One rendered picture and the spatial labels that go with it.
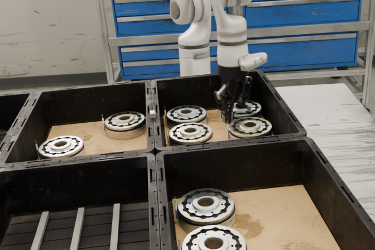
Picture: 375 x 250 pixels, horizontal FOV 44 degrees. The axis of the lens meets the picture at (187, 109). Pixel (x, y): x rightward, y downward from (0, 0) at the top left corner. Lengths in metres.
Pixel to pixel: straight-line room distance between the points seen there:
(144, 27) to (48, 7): 1.21
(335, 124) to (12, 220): 0.98
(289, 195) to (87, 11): 3.15
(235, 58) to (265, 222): 0.42
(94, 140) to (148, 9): 1.83
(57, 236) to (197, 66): 0.69
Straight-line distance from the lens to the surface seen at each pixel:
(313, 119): 1.53
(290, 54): 3.05
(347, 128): 1.48
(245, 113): 1.18
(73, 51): 4.00
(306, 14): 3.01
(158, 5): 2.92
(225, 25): 1.08
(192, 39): 1.35
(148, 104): 1.09
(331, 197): 0.82
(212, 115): 1.25
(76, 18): 3.92
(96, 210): 0.93
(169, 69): 3.03
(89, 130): 1.24
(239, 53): 1.10
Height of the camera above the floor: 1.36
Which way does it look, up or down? 24 degrees down
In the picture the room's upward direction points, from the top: 4 degrees counter-clockwise
